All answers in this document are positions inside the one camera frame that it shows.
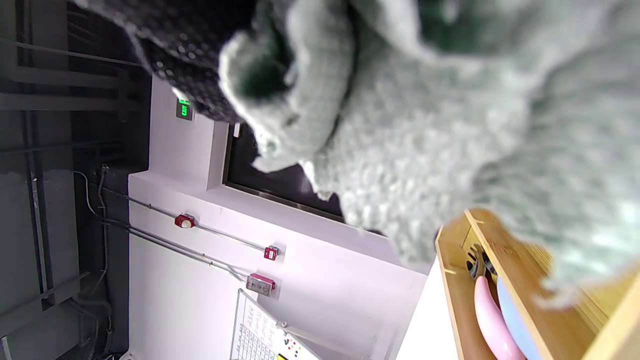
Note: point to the person's right hand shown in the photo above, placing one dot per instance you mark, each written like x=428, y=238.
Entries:
x=175, y=30

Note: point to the green fish scale cleaning cloth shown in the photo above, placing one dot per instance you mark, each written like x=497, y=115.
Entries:
x=425, y=125

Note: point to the green lit exit sign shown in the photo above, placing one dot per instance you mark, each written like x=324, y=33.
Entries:
x=184, y=109

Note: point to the black double door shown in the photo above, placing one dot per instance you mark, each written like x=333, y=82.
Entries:
x=280, y=175

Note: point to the round red fire alarm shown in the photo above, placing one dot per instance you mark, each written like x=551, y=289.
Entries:
x=184, y=220

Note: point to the double metal conduit pipe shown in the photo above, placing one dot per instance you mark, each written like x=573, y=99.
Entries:
x=180, y=247

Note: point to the white rolling whiteboard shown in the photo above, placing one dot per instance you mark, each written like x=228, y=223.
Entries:
x=260, y=335

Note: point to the wooden cutlery tray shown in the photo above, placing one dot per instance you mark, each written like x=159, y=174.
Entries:
x=560, y=325

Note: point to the small red wall box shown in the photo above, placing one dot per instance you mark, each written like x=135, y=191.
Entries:
x=271, y=252

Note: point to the red grey wall box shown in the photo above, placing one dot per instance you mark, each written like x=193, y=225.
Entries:
x=260, y=284

